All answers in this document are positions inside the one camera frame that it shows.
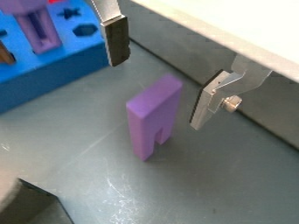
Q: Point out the black curved holder stand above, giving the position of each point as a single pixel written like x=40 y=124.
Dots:
x=30 y=205

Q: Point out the blue shape-sorter base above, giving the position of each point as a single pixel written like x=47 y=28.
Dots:
x=36 y=74

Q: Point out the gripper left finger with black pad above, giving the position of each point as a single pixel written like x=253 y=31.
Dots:
x=114 y=26

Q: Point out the brown arch block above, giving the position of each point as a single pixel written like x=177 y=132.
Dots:
x=6 y=56

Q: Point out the purple double-square block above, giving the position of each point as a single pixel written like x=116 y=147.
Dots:
x=151 y=112

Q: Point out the red rounded block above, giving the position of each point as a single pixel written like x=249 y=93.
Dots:
x=55 y=1

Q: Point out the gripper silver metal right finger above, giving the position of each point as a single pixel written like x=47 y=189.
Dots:
x=222 y=90

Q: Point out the purple hexagon-top block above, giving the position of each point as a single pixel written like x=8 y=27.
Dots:
x=34 y=18

